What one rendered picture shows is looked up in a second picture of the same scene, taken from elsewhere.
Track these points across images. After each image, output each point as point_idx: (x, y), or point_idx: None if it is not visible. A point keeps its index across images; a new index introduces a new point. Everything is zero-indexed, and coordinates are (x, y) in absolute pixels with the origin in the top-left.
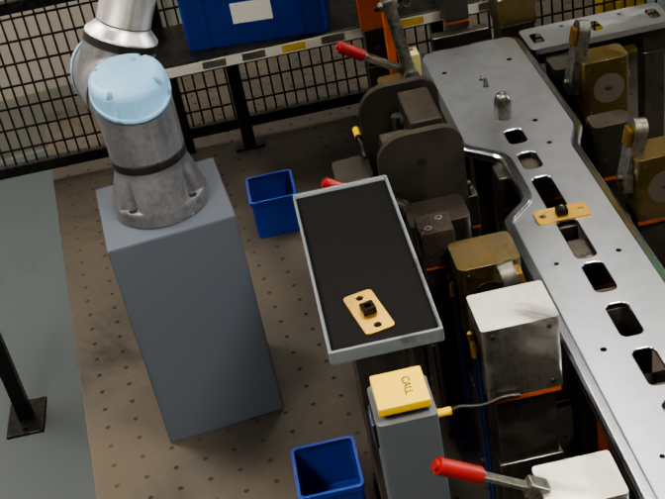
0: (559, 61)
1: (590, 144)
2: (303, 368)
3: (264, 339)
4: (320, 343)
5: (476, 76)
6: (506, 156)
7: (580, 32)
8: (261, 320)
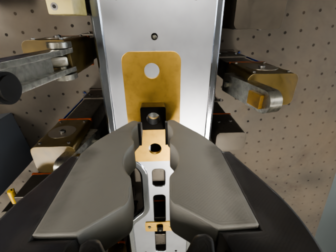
0: (246, 9)
1: (211, 132)
2: (40, 137)
3: (9, 186)
4: (46, 122)
5: (150, 26)
6: (143, 173)
7: (261, 113)
8: (1, 194)
